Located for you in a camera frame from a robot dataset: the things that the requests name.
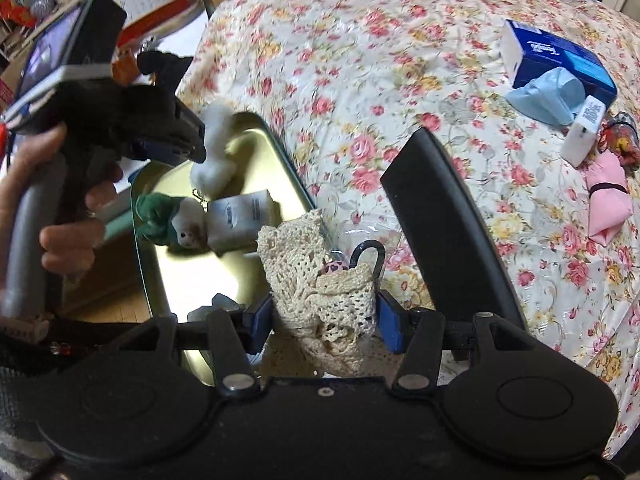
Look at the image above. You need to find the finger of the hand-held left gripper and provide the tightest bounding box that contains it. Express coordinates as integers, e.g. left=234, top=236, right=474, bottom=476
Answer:
left=121, top=95, right=209, bottom=164

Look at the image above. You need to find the white tissue packet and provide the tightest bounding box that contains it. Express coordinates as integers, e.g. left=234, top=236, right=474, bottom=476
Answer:
left=206, top=189, right=275, bottom=253

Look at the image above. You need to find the green plush toy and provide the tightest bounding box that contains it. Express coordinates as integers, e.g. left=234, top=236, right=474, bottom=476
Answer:
left=135, top=192, right=206, bottom=251

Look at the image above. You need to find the black tray lid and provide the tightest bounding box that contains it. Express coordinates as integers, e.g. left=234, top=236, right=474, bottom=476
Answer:
left=380, top=127, right=531, bottom=341

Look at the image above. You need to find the black gloves pair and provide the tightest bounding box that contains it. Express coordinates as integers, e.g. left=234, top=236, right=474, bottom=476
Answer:
left=137, top=50, right=193, bottom=92

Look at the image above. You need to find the multicoloured crochet pouch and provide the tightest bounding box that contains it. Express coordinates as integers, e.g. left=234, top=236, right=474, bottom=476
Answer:
left=597, top=112, right=640, bottom=168

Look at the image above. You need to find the cream crochet cloth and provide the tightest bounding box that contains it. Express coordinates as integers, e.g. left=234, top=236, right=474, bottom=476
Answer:
left=257, top=210, right=381, bottom=376

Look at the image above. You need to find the floral bedspread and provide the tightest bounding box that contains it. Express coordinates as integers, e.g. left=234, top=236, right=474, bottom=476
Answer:
left=177, top=0, right=640, bottom=461

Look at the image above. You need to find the blue face mask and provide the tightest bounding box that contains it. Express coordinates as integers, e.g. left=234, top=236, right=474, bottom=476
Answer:
left=505, top=69, right=588, bottom=126

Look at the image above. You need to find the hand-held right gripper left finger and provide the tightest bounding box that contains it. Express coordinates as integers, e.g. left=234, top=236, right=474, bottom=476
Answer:
left=134, top=292, right=276, bottom=396

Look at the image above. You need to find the blue tissue box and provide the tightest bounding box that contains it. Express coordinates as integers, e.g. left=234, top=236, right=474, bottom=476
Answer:
left=500, top=19, right=618, bottom=106

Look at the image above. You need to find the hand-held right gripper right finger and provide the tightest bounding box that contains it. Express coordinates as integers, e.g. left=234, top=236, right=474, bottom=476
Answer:
left=375, top=290, right=522, bottom=393

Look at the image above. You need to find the person's left hand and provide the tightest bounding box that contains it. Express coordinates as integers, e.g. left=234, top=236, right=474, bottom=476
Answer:
left=0, top=124, right=125, bottom=292

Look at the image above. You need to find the green metal tin tray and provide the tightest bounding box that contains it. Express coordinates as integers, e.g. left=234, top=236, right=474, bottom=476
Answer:
left=131, top=112, right=321, bottom=376

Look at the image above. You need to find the pink cloth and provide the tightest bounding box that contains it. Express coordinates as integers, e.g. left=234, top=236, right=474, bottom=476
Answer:
left=585, top=152, right=631, bottom=243

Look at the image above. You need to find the white charger block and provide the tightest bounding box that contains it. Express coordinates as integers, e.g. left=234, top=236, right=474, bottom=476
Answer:
left=559, top=95, right=607, bottom=167

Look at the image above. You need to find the white plush toy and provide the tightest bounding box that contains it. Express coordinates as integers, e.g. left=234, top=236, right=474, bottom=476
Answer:
left=190, top=102, right=241, bottom=196

